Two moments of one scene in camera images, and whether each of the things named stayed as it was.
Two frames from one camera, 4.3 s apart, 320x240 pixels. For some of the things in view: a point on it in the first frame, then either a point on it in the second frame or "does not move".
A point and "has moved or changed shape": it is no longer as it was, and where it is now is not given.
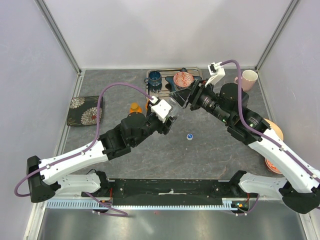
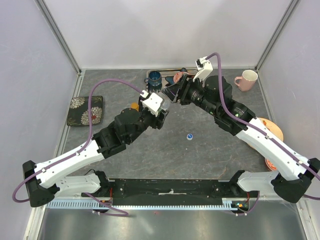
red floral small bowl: x=272 y=167 does not move
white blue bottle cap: x=189 y=137 does not move
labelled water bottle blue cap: x=174 y=112 has moved or changed shape
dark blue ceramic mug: x=154 y=78 does not move
